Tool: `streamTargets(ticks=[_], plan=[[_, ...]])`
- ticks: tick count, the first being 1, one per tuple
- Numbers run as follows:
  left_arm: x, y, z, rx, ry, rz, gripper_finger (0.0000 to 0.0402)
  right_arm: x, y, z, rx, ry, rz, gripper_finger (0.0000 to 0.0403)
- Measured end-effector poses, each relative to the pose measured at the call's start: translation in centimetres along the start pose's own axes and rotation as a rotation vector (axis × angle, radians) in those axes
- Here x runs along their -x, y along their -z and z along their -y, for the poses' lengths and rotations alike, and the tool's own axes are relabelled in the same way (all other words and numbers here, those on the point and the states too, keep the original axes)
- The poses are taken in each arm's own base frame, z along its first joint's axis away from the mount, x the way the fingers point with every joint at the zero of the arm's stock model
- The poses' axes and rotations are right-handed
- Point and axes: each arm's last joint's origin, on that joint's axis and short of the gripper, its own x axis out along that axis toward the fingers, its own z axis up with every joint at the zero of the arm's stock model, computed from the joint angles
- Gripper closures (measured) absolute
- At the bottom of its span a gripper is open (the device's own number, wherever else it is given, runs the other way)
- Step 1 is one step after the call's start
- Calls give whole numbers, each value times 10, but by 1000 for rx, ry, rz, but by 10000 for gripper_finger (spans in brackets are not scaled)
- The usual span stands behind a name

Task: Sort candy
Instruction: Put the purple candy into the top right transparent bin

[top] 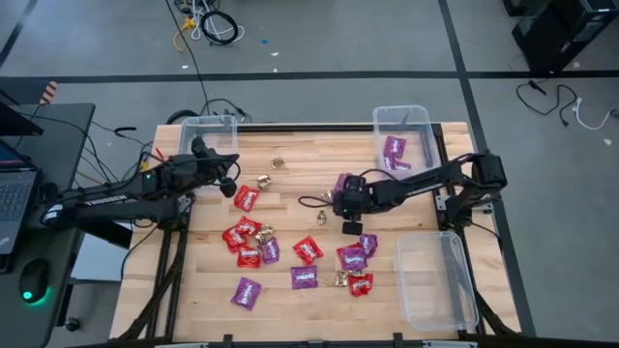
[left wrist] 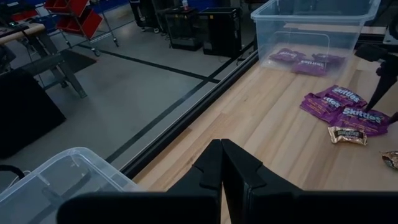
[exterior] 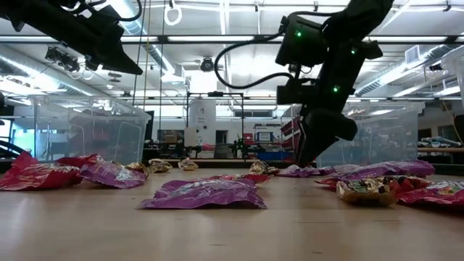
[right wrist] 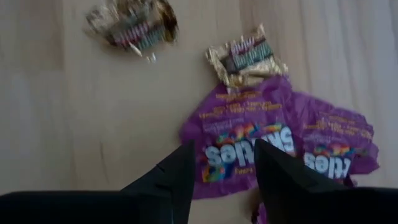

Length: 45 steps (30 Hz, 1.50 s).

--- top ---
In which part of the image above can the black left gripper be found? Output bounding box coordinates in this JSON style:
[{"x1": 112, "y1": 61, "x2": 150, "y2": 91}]
[{"x1": 190, "y1": 136, "x2": 241, "y2": 185}]

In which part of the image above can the small clear plastic bin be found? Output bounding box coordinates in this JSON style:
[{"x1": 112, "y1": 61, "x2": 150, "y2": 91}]
[
  {"x1": 177, "y1": 114, "x2": 240, "y2": 190},
  {"x1": 370, "y1": 104, "x2": 438, "y2": 184}
]

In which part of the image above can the large clear plastic bin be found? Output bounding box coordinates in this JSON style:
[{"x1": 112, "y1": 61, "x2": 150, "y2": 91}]
[{"x1": 395, "y1": 230, "x2": 481, "y2": 334}]

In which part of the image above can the dark grey desk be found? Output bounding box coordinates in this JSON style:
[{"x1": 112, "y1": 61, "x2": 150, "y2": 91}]
[{"x1": 0, "y1": 102, "x2": 97, "y2": 348}]

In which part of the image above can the small black desk device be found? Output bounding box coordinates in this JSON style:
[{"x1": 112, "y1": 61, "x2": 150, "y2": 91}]
[{"x1": 38, "y1": 181, "x2": 60, "y2": 205}]

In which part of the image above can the orange black striped object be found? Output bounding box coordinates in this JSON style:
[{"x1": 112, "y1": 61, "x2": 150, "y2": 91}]
[{"x1": 39, "y1": 80, "x2": 59, "y2": 106}]

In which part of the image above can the dark laptop computer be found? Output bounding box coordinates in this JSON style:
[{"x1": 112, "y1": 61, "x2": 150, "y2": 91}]
[{"x1": 0, "y1": 138, "x2": 39, "y2": 255}]

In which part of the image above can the black monitor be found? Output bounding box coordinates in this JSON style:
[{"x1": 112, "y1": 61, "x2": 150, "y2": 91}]
[{"x1": 0, "y1": 89, "x2": 44, "y2": 137}]

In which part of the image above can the black computer mouse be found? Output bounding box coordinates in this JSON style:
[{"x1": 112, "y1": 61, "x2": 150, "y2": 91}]
[{"x1": 18, "y1": 258, "x2": 50, "y2": 305}]

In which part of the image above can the black computer tower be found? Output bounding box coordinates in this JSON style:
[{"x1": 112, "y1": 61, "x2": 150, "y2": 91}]
[{"x1": 502, "y1": 0, "x2": 619, "y2": 74}]

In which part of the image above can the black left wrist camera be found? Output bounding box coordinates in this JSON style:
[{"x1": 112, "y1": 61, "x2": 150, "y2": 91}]
[{"x1": 220, "y1": 176, "x2": 239, "y2": 199}]

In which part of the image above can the thick black cable loop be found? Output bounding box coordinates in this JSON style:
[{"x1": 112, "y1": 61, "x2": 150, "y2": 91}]
[{"x1": 166, "y1": 98, "x2": 252, "y2": 126}]

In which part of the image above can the long black floor cable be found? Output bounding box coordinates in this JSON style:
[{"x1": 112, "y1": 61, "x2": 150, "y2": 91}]
[{"x1": 163, "y1": 0, "x2": 212, "y2": 117}]

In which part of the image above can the white cable bundle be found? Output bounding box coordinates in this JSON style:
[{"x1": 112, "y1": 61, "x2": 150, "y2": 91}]
[{"x1": 192, "y1": 0, "x2": 246, "y2": 43}]

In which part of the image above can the coiled black cable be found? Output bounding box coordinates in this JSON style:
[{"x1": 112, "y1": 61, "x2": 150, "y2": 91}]
[{"x1": 199, "y1": 10, "x2": 240, "y2": 47}]

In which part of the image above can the yellow cable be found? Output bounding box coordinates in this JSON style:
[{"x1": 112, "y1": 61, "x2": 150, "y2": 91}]
[{"x1": 172, "y1": 16, "x2": 197, "y2": 52}]

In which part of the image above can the black floor cable with plug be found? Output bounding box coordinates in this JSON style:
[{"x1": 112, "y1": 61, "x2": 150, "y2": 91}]
[{"x1": 516, "y1": 79, "x2": 579, "y2": 128}]

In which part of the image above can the white floor cable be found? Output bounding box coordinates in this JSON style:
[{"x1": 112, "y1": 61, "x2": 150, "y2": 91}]
[{"x1": 573, "y1": 98, "x2": 616, "y2": 131}]

